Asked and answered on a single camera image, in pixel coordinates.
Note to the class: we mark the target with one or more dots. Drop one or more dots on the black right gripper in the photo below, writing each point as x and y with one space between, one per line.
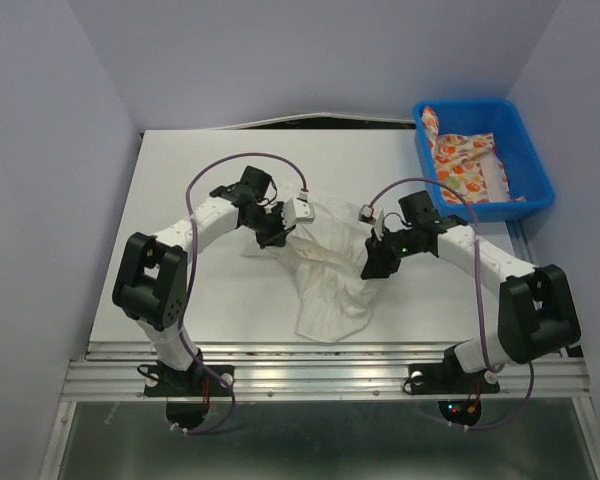
379 263

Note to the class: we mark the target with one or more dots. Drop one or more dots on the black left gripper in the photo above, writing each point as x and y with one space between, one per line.
278 236

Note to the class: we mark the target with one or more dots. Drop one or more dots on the white ruffled skirt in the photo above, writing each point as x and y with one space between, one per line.
325 260

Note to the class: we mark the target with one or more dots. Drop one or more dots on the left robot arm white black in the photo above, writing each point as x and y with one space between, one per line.
154 281

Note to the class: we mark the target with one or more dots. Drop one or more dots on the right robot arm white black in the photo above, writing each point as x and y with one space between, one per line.
536 312

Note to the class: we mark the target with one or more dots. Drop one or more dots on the orange floral patterned skirt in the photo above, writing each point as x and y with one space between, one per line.
467 163

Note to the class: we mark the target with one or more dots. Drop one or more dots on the blue plastic bin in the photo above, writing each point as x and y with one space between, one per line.
525 172

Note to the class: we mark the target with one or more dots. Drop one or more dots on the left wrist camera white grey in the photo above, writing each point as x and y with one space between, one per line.
296 212

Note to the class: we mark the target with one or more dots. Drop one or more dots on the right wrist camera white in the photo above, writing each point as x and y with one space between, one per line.
374 217

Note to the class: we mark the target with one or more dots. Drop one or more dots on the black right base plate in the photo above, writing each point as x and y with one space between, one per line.
427 379

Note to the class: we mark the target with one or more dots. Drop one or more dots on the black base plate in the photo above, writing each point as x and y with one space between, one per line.
215 382
427 379

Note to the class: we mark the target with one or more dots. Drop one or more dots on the aluminium rail frame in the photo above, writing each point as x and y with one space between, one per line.
427 307

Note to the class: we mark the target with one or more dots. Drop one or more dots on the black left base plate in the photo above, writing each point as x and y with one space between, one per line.
215 382

